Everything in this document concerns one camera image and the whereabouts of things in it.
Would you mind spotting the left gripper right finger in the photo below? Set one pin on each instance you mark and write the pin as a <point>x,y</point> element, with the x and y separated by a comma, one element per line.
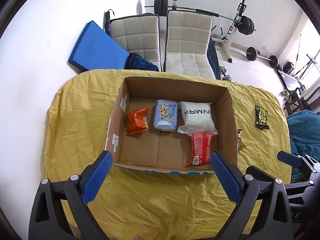
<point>230,177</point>

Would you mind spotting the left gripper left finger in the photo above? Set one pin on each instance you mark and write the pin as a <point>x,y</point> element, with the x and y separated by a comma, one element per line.
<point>48,219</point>

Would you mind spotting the red snack packet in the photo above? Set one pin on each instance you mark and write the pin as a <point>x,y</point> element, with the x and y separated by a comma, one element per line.
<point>200,145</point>

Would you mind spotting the white soft pack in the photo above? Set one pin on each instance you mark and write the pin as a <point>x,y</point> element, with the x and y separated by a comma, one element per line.
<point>197,118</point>

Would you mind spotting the orange snack packet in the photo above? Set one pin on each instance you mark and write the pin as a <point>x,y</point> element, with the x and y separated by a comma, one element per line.
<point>137,121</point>

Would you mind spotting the light blue tissue pack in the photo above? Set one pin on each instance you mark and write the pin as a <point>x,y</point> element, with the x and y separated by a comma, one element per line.
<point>165,117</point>

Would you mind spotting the person's hand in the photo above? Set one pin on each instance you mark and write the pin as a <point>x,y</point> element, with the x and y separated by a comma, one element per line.
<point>137,237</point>

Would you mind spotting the teal blanket pile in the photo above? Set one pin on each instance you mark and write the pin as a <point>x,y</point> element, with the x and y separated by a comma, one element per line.
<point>304,130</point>

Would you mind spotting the yellow cartoon snack packet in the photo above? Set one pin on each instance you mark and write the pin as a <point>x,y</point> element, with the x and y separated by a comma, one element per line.
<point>240,143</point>

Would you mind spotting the yellow tablecloth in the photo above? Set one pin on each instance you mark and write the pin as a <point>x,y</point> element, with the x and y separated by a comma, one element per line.
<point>155,205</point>

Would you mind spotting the black yellow snack packet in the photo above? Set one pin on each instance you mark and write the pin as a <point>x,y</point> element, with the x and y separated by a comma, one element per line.
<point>261,118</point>

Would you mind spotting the dark wooden chair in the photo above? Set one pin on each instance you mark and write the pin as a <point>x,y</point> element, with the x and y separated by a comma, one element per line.
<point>295,103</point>

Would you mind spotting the open cardboard box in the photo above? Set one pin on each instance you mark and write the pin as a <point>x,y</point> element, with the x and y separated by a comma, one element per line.
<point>168,152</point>

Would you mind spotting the small chrome dumbbell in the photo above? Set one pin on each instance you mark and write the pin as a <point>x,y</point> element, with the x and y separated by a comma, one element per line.
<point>223,74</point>

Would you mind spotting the barbell on floor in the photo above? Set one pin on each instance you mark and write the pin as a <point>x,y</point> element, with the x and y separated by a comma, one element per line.
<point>252,54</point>

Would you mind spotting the blue foam mat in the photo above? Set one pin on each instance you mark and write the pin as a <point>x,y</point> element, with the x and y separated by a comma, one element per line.
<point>94,49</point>

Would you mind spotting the dark blue cloth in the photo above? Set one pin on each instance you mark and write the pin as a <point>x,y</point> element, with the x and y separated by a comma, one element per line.
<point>135,61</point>

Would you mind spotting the black blue bench pad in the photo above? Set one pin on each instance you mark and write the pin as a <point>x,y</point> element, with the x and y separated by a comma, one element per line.
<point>213,59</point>

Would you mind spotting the barbell on rack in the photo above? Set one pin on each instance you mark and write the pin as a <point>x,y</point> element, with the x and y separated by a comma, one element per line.
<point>244,24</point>

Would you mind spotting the white weight bench rack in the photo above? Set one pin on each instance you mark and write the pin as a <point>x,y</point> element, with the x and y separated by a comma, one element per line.
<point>226,40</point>

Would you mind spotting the left white padded chair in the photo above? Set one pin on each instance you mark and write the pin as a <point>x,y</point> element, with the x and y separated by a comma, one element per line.
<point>139,34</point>

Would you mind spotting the white padded chair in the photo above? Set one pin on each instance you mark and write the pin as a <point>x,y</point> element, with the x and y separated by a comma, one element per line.
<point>139,34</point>
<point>186,45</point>

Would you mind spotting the right white padded chair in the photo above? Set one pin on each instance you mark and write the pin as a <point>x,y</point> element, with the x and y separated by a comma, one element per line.
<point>186,45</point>

